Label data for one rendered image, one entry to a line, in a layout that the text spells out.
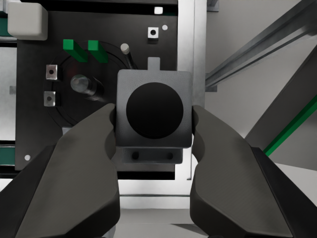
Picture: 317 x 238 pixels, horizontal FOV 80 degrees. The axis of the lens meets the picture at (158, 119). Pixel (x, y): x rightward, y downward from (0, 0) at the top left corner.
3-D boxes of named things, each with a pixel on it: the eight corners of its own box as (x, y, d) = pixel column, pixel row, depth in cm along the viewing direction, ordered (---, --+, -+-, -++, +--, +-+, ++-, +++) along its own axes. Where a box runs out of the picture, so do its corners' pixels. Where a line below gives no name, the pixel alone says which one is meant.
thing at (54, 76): (62, 81, 27) (56, 79, 25) (51, 81, 26) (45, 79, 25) (62, 67, 27) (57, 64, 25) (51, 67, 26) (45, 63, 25)
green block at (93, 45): (108, 63, 27) (98, 50, 22) (99, 63, 27) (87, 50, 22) (108, 54, 27) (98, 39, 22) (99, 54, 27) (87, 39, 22)
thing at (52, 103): (60, 106, 27) (54, 106, 25) (49, 106, 26) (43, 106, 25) (60, 92, 27) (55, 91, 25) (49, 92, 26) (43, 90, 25)
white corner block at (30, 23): (54, 45, 30) (39, 34, 26) (25, 44, 30) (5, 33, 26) (54, 16, 30) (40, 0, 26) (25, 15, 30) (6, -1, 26)
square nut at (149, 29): (158, 40, 29) (158, 38, 28) (147, 40, 29) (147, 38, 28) (158, 30, 29) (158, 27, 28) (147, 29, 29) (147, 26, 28)
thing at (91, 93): (104, 100, 27) (96, 98, 23) (82, 100, 27) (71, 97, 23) (104, 79, 27) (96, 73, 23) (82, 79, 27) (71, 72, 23)
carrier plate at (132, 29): (173, 168, 31) (175, 172, 29) (22, 167, 30) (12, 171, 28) (176, 21, 31) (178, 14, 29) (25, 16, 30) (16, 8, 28)
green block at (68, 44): (87, 62, 27) (73, 49, 22) (79, 62, 27) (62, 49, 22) (87, 54, 27) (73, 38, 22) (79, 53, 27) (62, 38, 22)
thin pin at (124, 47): (135, 72, 27) (128, 51, 18) (129, 72, 27) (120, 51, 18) (136, 66, 27) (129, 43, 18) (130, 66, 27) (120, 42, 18)
